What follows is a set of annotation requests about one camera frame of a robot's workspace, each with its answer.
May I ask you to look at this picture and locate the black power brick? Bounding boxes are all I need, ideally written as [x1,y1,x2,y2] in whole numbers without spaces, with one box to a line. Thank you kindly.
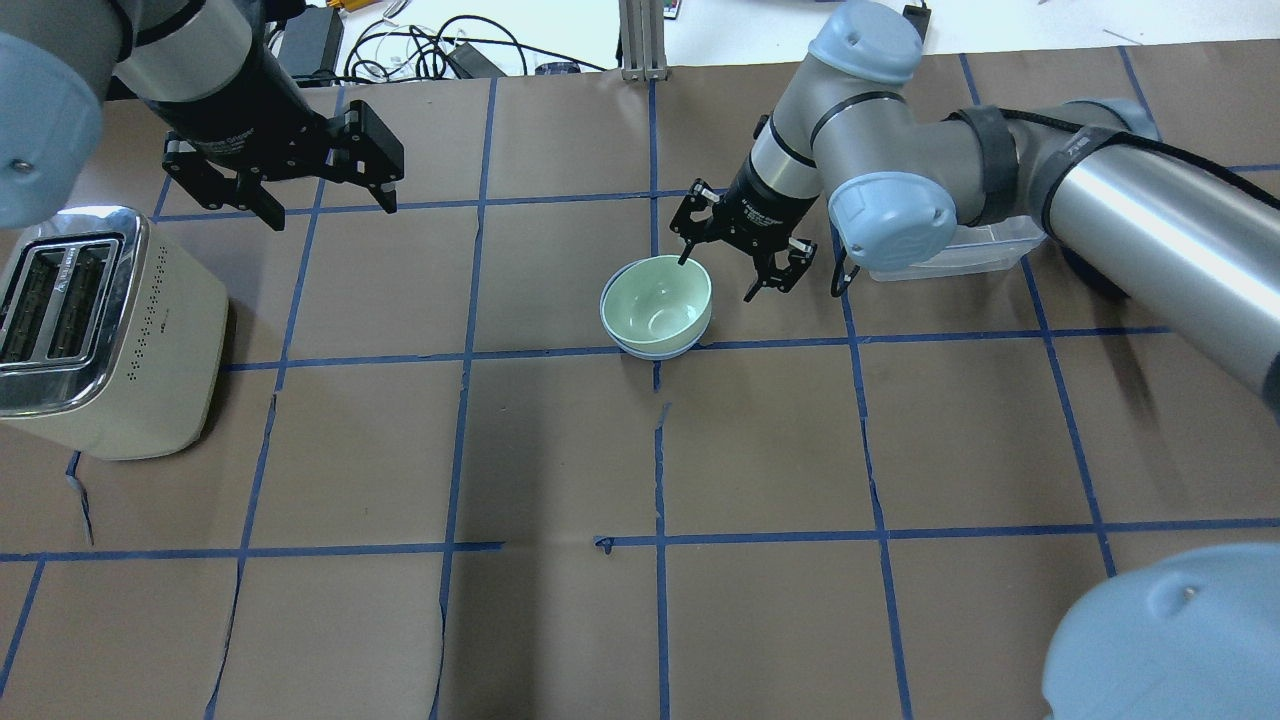
[271,6,344,87]

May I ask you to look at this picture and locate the cream chrome toaster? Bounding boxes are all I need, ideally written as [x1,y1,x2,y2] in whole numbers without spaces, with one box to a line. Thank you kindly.
[1,206,230,461]

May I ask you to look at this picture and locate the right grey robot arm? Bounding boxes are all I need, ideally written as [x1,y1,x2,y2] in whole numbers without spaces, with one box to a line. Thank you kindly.
[671,1,1279,719]

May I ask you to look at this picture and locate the clear plastic container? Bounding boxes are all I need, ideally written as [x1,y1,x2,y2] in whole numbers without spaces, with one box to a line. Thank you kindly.
[870,217,1047,282]

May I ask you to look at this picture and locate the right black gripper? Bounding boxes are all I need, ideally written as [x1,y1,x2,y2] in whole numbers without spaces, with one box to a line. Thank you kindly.
[669,165,817,304]

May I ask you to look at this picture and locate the green bowl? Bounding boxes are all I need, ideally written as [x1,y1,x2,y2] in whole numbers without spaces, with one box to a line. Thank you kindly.
[602,254,714,354]

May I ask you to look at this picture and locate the black power adapter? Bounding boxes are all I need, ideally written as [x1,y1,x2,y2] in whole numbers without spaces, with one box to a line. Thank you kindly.
[902,1,932,44]

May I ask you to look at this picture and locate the aluminium frame post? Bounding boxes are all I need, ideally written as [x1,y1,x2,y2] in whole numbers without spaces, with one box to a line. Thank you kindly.
[618,0,669,82]

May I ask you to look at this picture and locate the tangled black cables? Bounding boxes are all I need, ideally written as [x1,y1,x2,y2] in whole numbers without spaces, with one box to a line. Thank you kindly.
[343,13,609,83]

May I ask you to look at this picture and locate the blue bowl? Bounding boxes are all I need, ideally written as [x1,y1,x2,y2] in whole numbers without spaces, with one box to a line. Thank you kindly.
[599,263,713,363]

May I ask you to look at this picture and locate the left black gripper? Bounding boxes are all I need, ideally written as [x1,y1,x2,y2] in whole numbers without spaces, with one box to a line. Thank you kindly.
[160,45,404,231]

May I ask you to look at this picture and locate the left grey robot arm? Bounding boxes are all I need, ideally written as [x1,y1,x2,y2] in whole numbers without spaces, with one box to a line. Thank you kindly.
[1,1,404,231]

